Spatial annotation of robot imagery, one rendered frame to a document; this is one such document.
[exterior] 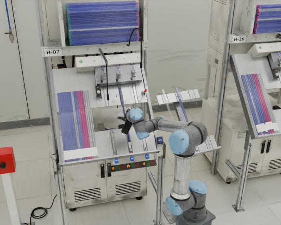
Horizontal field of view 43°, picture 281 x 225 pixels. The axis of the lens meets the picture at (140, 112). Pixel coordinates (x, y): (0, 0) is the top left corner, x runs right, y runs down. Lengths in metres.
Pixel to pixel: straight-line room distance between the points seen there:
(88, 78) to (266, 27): 1.46
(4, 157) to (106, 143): 0.69
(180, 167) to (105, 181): 1.17
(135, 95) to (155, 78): 1.86
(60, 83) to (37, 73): 1.62
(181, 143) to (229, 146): 1.45
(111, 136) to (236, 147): 1.22
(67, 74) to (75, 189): 0.93
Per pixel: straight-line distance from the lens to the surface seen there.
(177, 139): 1.80
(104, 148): 2.47
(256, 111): 2.90
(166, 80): 4.52
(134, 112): 2.11
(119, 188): 3.04
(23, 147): 4.09
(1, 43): 4.14
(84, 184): 2.95
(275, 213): 3.29
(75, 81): 2.63
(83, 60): 2.61
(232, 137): 3.14
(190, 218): 2.23
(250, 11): 2.97
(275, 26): 3.10
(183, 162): 1.89
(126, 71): 2.63
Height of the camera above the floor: 2.09
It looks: 27 degrees down
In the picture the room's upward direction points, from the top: straight up
